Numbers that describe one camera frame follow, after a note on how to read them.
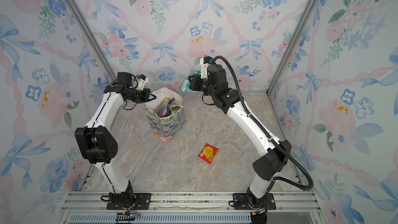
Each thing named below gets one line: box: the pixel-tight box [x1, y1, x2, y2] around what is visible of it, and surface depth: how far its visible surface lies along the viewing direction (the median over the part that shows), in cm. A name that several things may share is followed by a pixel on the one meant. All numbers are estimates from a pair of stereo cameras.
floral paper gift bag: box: [145, 87, 187, 143], surface depth 87 cm
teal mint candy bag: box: [180, 75, 191, 93], surface depth 72 cm
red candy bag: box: [197, 143, 220, 165], surface depth 90 cm
